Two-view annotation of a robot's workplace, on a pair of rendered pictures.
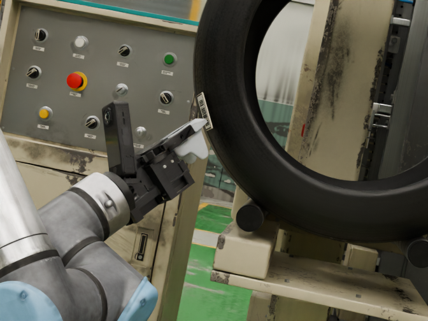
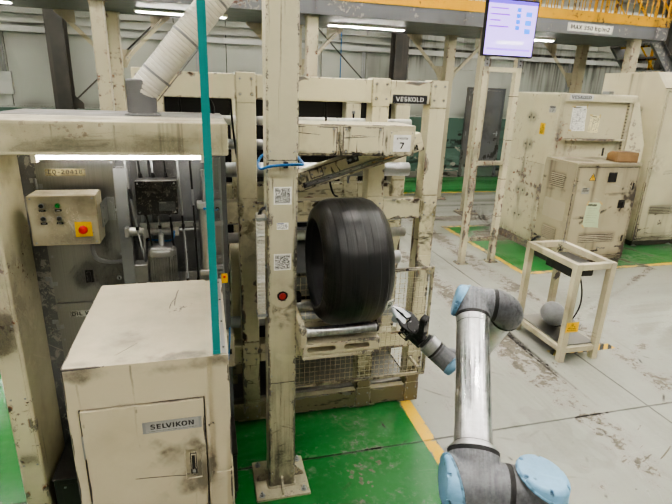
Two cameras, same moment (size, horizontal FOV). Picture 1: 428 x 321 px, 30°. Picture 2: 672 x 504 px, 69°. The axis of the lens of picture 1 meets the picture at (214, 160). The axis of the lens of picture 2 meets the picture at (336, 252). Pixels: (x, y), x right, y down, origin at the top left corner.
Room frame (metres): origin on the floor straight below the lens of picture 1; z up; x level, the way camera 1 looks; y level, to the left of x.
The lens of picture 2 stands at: (2.24, 1.76, 1.93)
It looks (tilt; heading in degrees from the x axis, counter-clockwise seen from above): 18 degrees down; 248
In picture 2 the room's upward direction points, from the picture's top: 2 degrees clockwise
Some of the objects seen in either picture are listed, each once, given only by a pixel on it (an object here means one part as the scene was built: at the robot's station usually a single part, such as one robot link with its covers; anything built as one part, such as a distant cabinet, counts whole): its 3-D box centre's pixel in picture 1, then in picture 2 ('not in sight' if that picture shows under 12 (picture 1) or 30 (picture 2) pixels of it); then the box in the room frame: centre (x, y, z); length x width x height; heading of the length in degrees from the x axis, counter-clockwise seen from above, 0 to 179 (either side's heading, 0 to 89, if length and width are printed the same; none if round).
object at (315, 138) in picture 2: not in sight; (348, 138); (1.30, -0.51, 1.71); 0.61 x 0.25 x 0.15; 174
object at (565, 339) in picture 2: not in sight; (560, 298); (-0.81, -0.98, 0.40); 0.60 x 0.35 x 0.80; 84
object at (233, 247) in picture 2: not in sight; (236, 306); (1.77, -1.10, 0.61); 0.33 x 0.06 x 0.86; 84
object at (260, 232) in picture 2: not in sight; (261, 266); (1.80, -0.22, 1.19); 0.05 x 0.04 x 0.48; 84
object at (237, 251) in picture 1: (249, 242); (339, 342); (1.47, -0.09, 0.84); 0.36 x 0.09 x 0.06; 174
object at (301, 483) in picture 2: not in sight; (280, 475); (1.71, -0.24, 0.02); 0.27 x 0.27 x 0.04; 84
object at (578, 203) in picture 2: not in sight; (583, 211); (-2.76, -2.64, 0.62); 0.91 x 0.58 x 1.25; 174
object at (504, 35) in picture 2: not in sight; (509, 28); (-1.43, -2.82, 2.60); 0.60 x 0.05 x 0.55; 174
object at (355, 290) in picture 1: (320, 278); (331, 335); (1.46, -0.23, 0.80); 0.37 x 0.36 x 0.02; 84
